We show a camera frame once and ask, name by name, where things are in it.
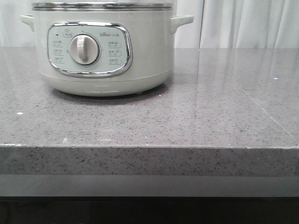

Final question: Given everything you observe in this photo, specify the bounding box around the glass pot lid steel rim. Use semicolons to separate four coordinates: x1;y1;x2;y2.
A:
31;0;173;11

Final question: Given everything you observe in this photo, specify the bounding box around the pale green electric cooking pot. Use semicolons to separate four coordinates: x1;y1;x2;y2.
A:
21;10;194;97

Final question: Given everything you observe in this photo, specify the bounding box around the grey round control knob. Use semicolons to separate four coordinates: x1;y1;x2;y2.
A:
70;35;100;65

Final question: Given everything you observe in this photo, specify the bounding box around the white curtain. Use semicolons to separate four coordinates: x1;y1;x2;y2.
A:
0;0;299;49

